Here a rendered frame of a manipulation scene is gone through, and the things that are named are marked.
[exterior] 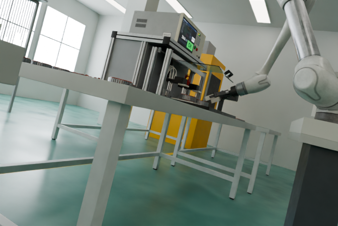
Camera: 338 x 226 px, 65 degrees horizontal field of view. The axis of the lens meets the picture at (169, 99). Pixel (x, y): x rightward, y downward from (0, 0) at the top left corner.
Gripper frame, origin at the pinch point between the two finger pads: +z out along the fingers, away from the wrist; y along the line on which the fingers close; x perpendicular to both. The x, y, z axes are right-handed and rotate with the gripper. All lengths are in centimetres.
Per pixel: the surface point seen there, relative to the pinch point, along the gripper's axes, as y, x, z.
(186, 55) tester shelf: -19.2, 29.5, 1.7
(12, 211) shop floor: -83, -42, 95
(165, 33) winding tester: -32, 44, 8
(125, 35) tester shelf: -45, 46, 29
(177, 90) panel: 10.2, 17.4, 25.8
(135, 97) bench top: -118, -19, -11
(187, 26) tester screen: -22, 47, -5
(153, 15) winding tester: -32, 60, 13
